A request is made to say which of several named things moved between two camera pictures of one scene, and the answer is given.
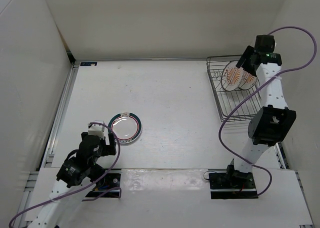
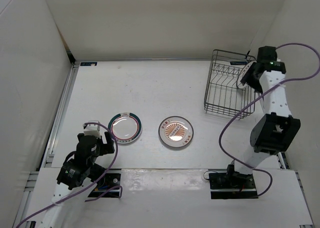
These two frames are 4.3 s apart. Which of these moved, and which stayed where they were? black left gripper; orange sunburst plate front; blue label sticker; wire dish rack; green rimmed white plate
Moved: orange sunburst plate front; wire dish rack
Stayed: black left gripper; green rimmed white plate; blue label sticker
